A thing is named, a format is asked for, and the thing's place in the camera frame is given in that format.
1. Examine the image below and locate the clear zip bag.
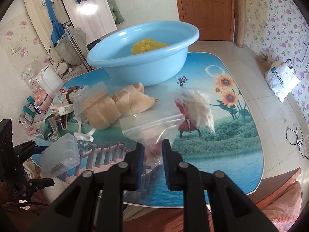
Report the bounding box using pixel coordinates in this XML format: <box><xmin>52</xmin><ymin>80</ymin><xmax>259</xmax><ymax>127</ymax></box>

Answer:
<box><xmin>119</xmin><ymin>89</ymin><xmax>215</xmax><ymax>168</ymax></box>

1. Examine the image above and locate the clear plastic box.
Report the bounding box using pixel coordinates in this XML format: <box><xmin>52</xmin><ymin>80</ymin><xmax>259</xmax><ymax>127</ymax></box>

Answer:
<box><xmin>40</xmin><ymin>134</ymin><xmax>80</xmax><ymax>178</ymax></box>

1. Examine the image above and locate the green foil packet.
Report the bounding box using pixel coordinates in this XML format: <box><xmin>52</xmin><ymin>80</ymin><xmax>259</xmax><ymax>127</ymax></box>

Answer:
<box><xmin>44</xmin><ymin>114</ymin><xmax>63</xmax><ymax>140</ymax></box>

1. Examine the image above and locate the white razor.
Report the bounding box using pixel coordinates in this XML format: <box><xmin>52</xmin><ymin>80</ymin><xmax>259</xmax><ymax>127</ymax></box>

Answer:
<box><xmin>73</xmin><ymin>118</ymin><xmax>98</xmax><ymax>142</ymax></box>

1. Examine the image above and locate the clear toothpick box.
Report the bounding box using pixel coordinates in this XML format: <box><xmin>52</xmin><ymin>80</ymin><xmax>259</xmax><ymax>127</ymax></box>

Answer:
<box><xmin>73</xmin><ymin>82</ymin><xmax>108</xmax><ymax>124</ymax></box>

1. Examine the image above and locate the white rectangular package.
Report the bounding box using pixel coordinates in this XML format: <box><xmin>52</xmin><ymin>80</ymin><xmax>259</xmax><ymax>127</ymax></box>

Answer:
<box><xmin>50</xmin><ymin>103</ymin><xmax>73</xmax><ymax>116</ymax></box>

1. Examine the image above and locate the light blue plastic basin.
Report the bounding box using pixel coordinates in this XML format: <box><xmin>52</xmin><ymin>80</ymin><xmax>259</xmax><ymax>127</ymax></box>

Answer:
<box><xmin>86</xmin><ymin>20</ymin><xmax>199</xmax><ymax>86</ymax></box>

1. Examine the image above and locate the yellow item in basin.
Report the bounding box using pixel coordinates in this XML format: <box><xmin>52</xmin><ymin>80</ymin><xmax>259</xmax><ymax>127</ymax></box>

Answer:
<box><xmin>132</xmin><ymin>38</ymin><xmax>168</xmax><ymax>55</ymax></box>

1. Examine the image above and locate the white plastic shopping bag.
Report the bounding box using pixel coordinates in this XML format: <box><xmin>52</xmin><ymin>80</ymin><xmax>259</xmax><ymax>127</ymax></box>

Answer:
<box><xmin>265</xmin><ymin>59</ymin><xmax>301</xmax><ymax>103</ymax></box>

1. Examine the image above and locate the grey tote bag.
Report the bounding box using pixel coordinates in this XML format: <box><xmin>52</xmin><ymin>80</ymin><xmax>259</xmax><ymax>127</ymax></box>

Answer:
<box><xmin>53</xmin><ymin>28</ymin><xmax>87</xmax><ymax>66</ymax></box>

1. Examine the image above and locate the blue hanging bag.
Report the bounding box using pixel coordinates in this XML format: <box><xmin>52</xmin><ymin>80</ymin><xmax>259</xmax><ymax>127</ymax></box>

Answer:
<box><xmin>43</xmin><ymin>0</ymin><xmax>65</xmax><ymax>46</ymax></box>

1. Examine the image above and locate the metal rack pole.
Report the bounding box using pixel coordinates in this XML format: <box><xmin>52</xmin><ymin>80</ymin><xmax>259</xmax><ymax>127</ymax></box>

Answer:
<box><xmin>62</xmin><ymin>21</ymin><xmax>94</xmax><ymax>72</ymax></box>

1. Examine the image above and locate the wooden door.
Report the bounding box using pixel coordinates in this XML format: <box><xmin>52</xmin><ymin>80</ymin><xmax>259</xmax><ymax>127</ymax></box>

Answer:
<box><xmin>177</xmin><ymin>0</ymin><xmax>235</xmax><ymax>41</ymax></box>

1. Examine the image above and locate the floss box with hair tie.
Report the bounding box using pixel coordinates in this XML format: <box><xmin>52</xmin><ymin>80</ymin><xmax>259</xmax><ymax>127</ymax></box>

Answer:
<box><xmin>60</xmin><ymin>85</ymin><xmax>90</xmax><ymax>104</ymax></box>

